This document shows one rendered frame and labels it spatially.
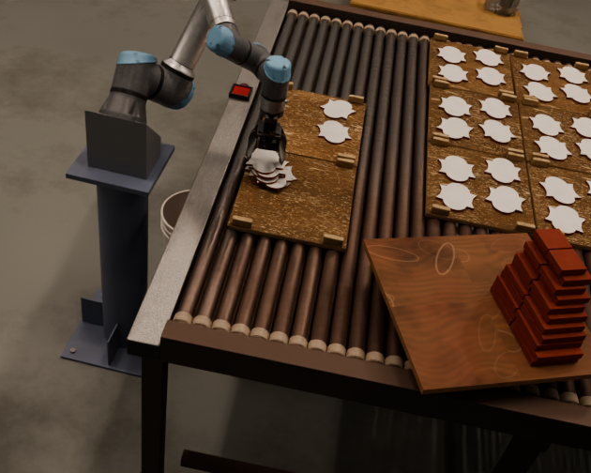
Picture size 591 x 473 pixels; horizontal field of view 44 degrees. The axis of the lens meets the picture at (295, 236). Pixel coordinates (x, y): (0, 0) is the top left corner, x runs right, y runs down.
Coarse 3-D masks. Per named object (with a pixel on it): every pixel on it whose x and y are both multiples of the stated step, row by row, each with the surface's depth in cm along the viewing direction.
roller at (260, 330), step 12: (336, 24) 323; (336, 36) 316; (324, 60) 298; (324, 72) 290; (324, 84) 284; (276, 240) 214; (276, 252) 209; (276, 264) 206; (276, 276) 202; (264, 288) 199; (276, 288) 199; (264, 300) 195; (264, 312) 192; (264, 324) 189; (252, 336) 185; (264, 336) 185
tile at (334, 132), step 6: (318, 126) 256; (324, 126) 257; (330, 126) 257; (336, 126) 258; (342, 126) 259; (324, 132) 254; (330, 132) 254; (336, 132) 255; (342, 132) 255; (330, 138) 252; (336, 138) 252; (342, 138) 253; (348, 138) 253; (336, 144) 251
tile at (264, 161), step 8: (256, 152) 231; (264, 152) 231; (272, 152) 232; (256, 160) 228; (264, 160) 228; (272, 160) 229; (256, 168) 225; (264, 168) 225; (272, 168) 226; (280, 168) 227
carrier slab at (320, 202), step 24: (312, 168) 239; (336, 168) 241; (240, 192) 224; (264, 192) 226; (288, 192) 228; (312, 192) 229; (336, 192) 231; (240, 216) 216; (264, 216) 218; (288, 216) 219; (312, 216) 221; (336, 216) 222; (288, 240) 213; (312, 240) 213
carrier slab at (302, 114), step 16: (288, 96) 270; (304, 96) 272; (320, 96) 273; (288, 112) 262; (304, 112) 263; (320, 112) 265; (288, 128) 254; (304, 128) 256; (352, 128) 260; (288, 144) 247; (304, 144) 248; (320, 144) 250; (352, 144) 253
